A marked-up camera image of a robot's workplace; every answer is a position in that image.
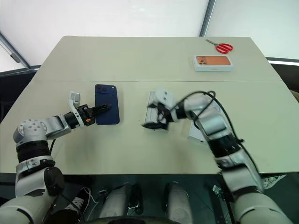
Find grey rounded robot leg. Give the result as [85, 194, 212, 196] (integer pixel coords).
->
[164, 181, 195, 224]
[100, 182, 132, 224]

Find printed paper sheet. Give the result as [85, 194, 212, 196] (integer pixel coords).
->
[261, 173, 287, 190]

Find red handled scissors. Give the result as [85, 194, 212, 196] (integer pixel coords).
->
[205, 39, 235, 55]

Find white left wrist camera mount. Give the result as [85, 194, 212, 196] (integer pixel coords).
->
[67, 91, 83, 128]

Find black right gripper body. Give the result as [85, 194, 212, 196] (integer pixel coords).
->
[156, 102, 176, 125]

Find white box with orange phone print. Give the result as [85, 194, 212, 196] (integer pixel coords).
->
[192, 55, 235, 72]

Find grey window frame bar with handle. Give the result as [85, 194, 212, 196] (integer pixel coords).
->
[0, 30, 31, 70]

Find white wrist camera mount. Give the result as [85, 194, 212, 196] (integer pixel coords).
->
[153, 87, 176, 106]
[67, 91, 83, 128]

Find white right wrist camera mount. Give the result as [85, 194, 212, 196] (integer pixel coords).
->
[153, 87, 176, 106]

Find dark blue smartphone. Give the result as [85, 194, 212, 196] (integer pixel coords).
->
[94, 84, 121, 126]

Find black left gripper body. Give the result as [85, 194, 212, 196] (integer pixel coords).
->
[78, 104, 97, 127]

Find black sneaker with white laces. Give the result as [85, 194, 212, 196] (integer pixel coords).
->
[58, 185, 99, 224]

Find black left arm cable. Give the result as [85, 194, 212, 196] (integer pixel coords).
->
[48, 137, 57, 157]

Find small metal bracket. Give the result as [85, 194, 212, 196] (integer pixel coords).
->
[211, 184, 225, 196]

